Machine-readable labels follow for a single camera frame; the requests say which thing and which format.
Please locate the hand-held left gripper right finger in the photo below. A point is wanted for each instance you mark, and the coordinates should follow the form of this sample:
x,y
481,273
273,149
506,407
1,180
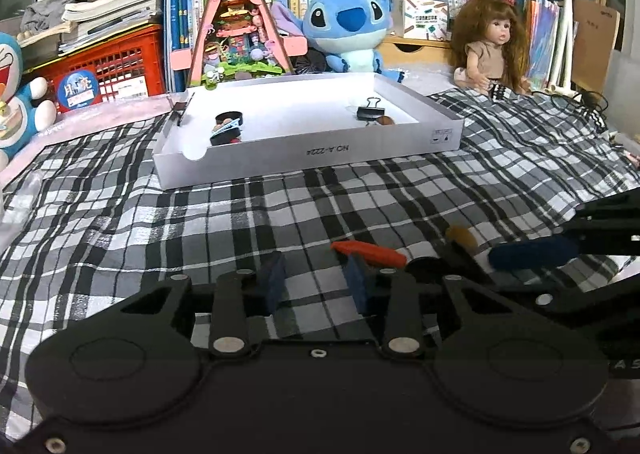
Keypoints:
x,y
357,284

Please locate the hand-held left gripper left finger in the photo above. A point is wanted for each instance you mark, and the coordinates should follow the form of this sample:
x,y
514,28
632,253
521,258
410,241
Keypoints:
x,y
272,279

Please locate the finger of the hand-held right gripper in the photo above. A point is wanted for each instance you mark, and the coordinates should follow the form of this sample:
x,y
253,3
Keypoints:
x,y
565,299
530,251

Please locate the white cardboard box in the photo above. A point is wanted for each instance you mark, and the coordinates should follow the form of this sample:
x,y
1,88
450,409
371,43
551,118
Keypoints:
x,y
310,154

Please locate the light blue hair clip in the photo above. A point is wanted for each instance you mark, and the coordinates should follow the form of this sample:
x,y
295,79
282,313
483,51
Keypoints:
x,y
225,130

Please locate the black round tin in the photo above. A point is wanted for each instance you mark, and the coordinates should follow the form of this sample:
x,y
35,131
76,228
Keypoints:
x,y
229,115

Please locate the large black binder clip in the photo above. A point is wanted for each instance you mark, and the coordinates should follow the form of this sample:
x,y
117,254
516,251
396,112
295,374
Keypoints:
x,y
370,112

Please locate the black and white plaid blanket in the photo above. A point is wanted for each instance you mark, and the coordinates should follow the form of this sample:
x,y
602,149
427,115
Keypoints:
x,y
150,224

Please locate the long-haired baby doll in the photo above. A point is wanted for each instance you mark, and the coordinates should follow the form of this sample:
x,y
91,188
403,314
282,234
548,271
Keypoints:
x,y
487,44

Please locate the row of thin colourful books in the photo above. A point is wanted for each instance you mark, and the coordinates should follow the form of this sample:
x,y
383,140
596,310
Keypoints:
x,y
542,39

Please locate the brown cardboard sheet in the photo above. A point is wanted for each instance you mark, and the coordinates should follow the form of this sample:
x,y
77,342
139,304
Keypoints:
x,y
597,39

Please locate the white pipe stand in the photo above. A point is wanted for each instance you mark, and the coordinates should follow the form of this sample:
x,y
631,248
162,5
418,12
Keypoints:
x,y
565,24

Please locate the wooden drawer box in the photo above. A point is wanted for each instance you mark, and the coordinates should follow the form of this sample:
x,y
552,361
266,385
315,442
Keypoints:
x,y
415,52

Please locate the pink bubble wrap sheet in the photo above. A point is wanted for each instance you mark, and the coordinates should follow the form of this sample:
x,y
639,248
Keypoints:
x,y
100,117

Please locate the triangular miniature house model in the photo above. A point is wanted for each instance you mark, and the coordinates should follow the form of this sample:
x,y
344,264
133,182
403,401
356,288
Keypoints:
x,y
235,34

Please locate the white printed box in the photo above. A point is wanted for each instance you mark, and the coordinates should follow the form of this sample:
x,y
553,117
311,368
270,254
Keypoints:
x,y
420,17

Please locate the blue alien plush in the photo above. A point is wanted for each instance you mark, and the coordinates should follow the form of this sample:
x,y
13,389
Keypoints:
x,y
345,24

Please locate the red basket with round sticker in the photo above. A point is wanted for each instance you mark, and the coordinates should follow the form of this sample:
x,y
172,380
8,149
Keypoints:
x,y
120,64

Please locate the clear plastic bag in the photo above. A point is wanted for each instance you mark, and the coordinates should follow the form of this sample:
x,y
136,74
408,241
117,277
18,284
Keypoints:
x,y
15,204

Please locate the blue robot cat plush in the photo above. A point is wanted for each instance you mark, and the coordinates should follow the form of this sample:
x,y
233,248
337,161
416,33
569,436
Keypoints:
x,y
20,99

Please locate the grey cloth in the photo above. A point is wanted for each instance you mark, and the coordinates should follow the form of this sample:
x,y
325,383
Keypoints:
x,y
42,14

